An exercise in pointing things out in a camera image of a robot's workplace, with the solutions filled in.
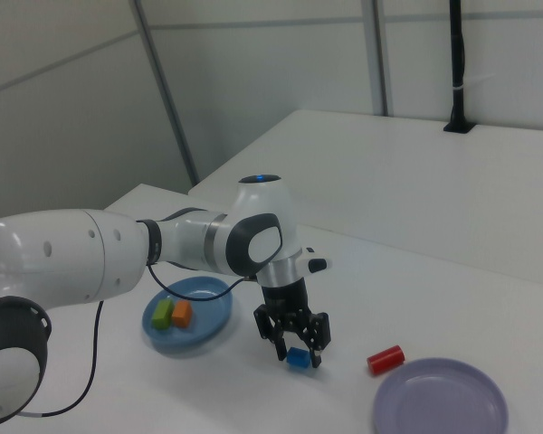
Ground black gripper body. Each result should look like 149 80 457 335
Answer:
260 277 311 318

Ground blue cube block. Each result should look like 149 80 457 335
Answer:
285 346 311 373

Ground red cylinder block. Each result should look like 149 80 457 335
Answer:
366 344 405 376

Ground orange rectangular block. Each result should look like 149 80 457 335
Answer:
171 301 195 329

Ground green rectangular block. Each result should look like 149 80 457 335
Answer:
150 298 175 331

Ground blue plastic plate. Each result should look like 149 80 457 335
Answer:
141 276 235 356

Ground lilac plastic plate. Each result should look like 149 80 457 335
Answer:
372 357 510 434

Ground black clamped pole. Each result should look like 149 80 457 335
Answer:
443 0 474 135

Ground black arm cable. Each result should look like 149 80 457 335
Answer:
17 261 259 418

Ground grey partition post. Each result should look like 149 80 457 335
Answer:
132 0 201 187
368 0 397 117

